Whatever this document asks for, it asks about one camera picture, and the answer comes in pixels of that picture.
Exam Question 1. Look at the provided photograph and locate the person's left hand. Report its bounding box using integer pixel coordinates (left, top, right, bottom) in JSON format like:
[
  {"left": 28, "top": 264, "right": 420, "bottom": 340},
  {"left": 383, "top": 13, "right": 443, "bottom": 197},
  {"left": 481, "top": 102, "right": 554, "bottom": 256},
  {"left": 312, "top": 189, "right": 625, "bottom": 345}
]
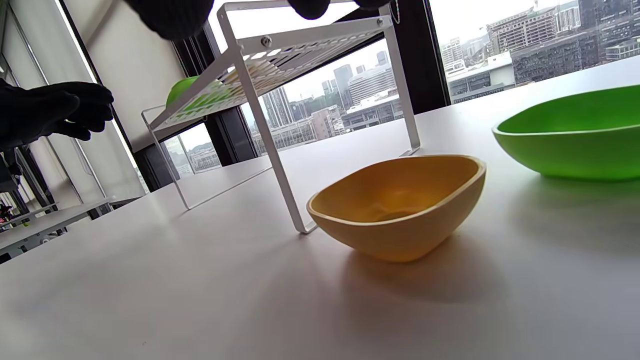
[{"left": 0, "top": 81, "right": 115, "bottom": 151}]

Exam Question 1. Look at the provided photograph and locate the person's right hand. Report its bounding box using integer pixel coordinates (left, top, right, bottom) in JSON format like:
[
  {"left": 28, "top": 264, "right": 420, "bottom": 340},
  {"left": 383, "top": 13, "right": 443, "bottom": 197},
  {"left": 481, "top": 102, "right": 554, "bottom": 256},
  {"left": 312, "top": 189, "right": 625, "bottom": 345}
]
[{"left": 125, "top": 0, "right": 391, "bottom": 41}]

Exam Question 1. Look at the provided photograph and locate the green small dish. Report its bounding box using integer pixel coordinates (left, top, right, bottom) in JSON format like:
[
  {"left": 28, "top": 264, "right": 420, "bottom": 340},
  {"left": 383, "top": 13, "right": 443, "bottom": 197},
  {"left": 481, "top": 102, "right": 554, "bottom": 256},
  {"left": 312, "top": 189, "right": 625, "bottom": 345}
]
[
  {"left": 166, "top": 76, "right": 236, "bottom": 115},
  {"left": 492, "top": 85, "right": 640, "bottom": 182}
]

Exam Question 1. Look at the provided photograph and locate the yellow small dish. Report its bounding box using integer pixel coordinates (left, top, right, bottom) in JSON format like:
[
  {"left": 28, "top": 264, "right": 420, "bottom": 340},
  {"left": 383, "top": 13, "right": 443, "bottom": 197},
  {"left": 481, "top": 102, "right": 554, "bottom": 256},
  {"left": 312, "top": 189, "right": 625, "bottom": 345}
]
[
  {"left": 306, "top": 154, "right": 487, "bottom": 263},
  {"left": 220, "top": 60, "right": 281, "bottom": 87}
]

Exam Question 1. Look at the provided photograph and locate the white wire kitchen shelf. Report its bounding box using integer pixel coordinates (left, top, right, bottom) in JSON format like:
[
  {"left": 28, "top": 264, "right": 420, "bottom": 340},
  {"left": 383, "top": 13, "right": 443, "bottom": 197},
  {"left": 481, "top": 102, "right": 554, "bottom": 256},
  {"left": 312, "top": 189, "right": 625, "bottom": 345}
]
[{"left": 141, "top": 0, "right": 422, "bottom": 235}]

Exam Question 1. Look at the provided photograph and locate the white long desk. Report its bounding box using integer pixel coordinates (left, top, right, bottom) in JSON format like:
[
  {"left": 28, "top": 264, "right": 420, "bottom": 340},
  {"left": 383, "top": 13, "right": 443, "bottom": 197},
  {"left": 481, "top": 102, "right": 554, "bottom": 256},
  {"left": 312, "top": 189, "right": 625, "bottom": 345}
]
[{"left": 0, "top": 197, "right": 143, "bottom": 251}]

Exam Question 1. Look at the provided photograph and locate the black window frame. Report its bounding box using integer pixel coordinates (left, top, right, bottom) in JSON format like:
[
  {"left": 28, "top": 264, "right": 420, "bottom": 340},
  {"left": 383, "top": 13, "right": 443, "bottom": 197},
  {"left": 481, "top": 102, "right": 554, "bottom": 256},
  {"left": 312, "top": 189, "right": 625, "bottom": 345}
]
[{"left": 132, "top": 0, "right": 452, "bottom": 193}]

